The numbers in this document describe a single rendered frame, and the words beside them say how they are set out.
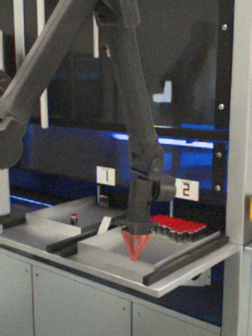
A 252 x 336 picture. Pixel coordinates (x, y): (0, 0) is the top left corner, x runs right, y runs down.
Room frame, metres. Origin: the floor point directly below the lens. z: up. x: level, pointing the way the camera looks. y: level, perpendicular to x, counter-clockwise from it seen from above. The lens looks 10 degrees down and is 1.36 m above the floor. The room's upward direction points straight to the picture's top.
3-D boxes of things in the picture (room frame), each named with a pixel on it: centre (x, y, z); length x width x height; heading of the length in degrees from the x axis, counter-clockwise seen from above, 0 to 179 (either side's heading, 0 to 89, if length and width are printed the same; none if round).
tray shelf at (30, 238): (1.44, 0.04, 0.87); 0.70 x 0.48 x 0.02; 50
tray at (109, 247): (1.32, -0.08, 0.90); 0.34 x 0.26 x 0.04; 141
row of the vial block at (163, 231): (1.39, -0.13, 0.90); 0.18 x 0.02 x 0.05; 51
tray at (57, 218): (1.61, 0.12, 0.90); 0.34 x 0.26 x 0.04; 140
